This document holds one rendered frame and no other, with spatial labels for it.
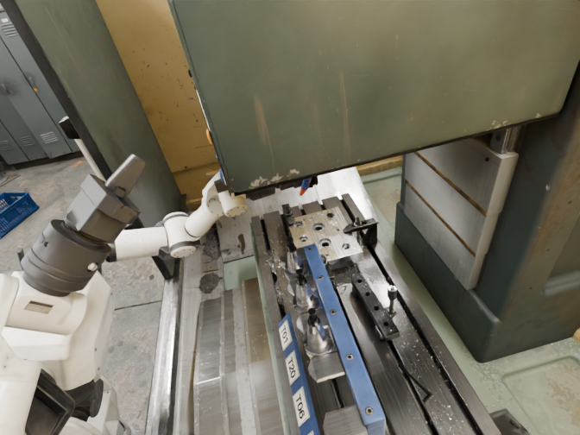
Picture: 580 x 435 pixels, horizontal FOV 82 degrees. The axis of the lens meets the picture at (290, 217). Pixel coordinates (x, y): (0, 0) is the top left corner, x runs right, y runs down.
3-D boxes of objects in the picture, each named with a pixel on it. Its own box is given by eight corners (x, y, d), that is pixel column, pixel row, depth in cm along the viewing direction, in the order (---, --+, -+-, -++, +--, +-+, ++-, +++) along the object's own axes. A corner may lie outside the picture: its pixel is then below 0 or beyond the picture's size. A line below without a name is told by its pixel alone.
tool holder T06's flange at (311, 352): (337, 354, 71) (336, 348, 69) (310, 363, 70) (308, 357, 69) (326, 329, 76) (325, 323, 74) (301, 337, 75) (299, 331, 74)
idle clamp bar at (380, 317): (384, 349, 101) (385, 337, 97) (349, 287, 121) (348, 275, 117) (399, 343, 102) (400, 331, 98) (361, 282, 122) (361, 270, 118)
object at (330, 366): (312, 385, 66) (312, 383, 65) (305, 360, 70) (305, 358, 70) (345, 375, 66) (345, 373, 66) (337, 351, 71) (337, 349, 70)
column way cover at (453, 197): (464, 294, 111) (501, 159, 79) (399, 211, 148) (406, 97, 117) (478, 290, 112) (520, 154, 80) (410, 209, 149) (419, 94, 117)
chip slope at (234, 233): (224, 287, 168) (209, 250, 152) (220, 211, 220) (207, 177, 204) (392, 242, 173) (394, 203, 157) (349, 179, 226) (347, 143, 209)
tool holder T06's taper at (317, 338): (330, 345, 70) (328, 327, 66) (311, 352, 70) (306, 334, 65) (324, 327, 73) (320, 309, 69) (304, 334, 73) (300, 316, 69)
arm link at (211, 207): (249, 196, 93) (223, 219, 101) (238, 169, 96) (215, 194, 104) (230, 195, 88) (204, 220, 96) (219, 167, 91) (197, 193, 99)
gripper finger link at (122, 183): (148, 164, 51) (123, 197, 51) (129, 152, 49) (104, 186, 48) (152, 167, 50) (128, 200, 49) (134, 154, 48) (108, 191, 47)
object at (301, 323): (299, 337, 75) (299, 335, 74) (294, 317, 79) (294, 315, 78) (330, 328, 75) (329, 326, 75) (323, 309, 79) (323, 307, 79)
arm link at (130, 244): (191, 260, 112) (116, 273, 100) (183, 226, 117) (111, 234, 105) (198, 246, 103) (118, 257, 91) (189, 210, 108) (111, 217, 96)
